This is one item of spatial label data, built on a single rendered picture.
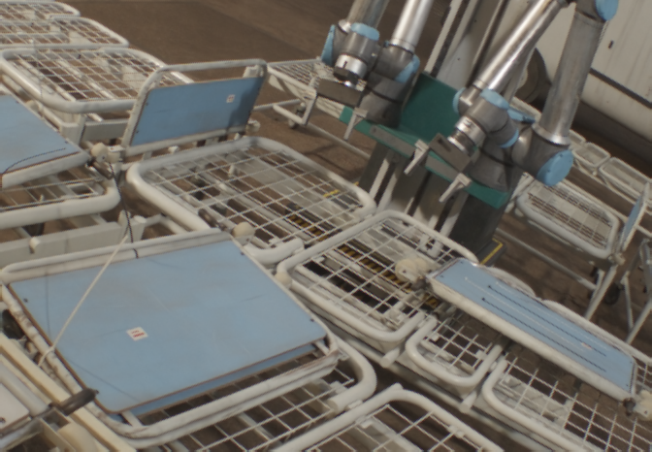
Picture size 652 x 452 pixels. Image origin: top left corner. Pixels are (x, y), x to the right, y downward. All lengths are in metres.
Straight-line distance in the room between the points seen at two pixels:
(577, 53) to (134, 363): 1.75
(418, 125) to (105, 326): 1.83
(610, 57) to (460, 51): 6.34
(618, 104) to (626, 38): 0.78
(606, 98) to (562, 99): 6.73
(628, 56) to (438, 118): 6.46
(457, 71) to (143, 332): 1.88
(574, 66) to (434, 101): 0.66
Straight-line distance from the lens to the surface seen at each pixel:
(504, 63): 2.65
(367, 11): 2.93
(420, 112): 3.11
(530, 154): 2.79
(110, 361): 1.51
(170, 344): 1.62
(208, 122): 2.83
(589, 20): 2.67
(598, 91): 9.45
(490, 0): 3.12
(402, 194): 3.27
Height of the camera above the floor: 1.44
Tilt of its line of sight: 20 degrees down
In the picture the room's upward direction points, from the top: 24 degrees clockwise
